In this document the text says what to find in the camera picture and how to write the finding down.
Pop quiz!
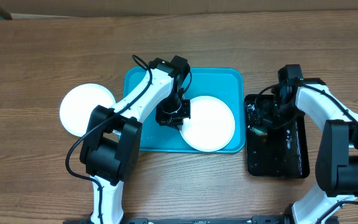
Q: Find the green sponge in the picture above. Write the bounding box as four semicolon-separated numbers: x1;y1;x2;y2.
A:
250;124;268;136

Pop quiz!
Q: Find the white plate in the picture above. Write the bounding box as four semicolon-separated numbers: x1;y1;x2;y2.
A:
59;83;116;137
180;96;236;152

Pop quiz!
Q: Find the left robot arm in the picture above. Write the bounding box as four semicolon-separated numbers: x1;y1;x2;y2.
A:
78;55;192;223

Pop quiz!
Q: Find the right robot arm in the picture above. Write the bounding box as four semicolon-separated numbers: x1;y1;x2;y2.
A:
246;64;358;223

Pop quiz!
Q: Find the black plastic tray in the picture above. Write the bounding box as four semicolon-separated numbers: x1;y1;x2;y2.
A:
244;94;310;179

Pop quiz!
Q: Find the teal plastic tray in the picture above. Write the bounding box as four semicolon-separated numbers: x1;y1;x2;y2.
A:
140;67;246;154

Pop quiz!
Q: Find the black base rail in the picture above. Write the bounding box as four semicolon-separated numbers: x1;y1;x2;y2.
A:
62;215;285;224

